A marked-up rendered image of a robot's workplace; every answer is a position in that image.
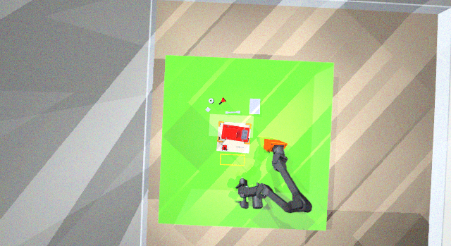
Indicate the white flat rectangle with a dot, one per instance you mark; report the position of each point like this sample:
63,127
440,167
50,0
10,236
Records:
254,106

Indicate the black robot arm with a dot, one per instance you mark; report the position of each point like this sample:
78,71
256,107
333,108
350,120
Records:
299,201

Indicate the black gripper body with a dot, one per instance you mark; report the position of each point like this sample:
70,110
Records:
244,204

